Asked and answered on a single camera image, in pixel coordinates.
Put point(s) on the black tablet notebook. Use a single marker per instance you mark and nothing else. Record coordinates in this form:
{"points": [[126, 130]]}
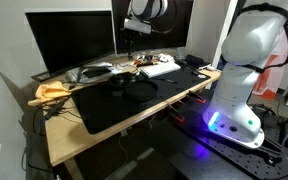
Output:
{"points": [[196, 62]]}

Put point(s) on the yellow cloth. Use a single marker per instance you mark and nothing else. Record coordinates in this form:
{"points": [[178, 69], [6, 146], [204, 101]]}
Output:
{"points": [[49, 92]]}

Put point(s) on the black desk mat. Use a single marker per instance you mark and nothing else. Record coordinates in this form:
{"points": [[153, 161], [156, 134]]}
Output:
{"points": [[102, 106]]}

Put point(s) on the orange handled clamp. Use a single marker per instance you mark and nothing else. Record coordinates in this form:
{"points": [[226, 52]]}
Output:
{"points": [[176, 114], [197, 96]]}

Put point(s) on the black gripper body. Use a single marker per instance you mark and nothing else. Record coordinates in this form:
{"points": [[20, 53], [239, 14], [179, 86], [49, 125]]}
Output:
{"points": [[131, 36]]}

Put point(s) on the white keyboard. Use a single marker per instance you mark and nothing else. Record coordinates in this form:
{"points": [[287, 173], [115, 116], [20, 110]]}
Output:
{"points": [[159, 69]]}

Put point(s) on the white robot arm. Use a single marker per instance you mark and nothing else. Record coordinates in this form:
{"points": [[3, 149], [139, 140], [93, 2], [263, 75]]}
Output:
{"points": [[246, 50]]}

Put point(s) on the stack of papers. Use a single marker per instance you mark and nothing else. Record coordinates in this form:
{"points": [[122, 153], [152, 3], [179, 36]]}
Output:
{"points": [[91, 73]]}

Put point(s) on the black headphones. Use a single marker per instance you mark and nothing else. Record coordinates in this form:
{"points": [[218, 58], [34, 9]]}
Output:
{"points": [[122, 80]]}

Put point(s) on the white charger block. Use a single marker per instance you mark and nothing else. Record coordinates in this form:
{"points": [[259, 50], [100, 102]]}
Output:
{"points": [[211, 68]]}

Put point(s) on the large curved monitor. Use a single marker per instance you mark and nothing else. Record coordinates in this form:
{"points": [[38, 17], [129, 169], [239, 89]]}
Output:
{"points": [[70, 39]]}

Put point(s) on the white crumpled paper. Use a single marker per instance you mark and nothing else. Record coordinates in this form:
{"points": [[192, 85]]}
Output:
{"points": [[165, 58]]}

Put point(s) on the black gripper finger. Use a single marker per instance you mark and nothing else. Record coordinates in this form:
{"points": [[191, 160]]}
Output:
{"points": [[130, 50]]}

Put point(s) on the small black monitor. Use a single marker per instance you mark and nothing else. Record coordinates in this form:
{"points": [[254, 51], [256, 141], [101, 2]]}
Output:
{"points": [[169, 21]]}

